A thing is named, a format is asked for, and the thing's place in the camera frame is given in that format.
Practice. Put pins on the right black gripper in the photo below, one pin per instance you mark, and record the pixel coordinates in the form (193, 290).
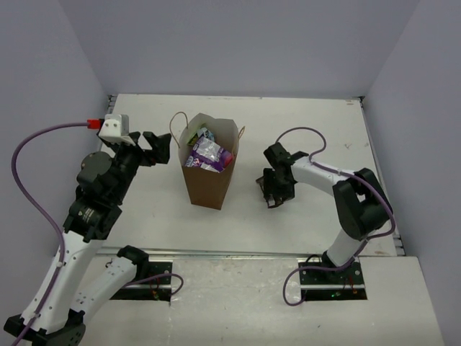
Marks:
(285, 193)

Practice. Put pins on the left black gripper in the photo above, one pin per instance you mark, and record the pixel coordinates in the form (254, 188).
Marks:
(142, 150)

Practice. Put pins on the grey foil wrapper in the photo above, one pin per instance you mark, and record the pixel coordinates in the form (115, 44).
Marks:
(203, 131)

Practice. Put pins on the purple snack packet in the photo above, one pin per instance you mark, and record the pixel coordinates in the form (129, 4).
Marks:
(208, 155)

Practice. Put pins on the brown paper bag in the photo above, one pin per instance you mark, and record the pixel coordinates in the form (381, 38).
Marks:
(205, 188)

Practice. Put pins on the green snack packet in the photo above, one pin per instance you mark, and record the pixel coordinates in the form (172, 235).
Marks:
(193, 138)

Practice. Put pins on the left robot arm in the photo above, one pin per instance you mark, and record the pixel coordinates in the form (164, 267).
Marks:
(60, 310)

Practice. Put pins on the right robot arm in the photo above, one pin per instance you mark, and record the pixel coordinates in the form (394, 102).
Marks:
(361, 205)

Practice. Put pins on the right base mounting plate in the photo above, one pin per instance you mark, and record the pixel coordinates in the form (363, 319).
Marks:
(347, 285)

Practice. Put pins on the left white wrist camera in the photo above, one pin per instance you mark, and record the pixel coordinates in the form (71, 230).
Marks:
(115, 129)

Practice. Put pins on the aluminium rail front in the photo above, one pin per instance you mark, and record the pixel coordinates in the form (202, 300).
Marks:
(216, 253)

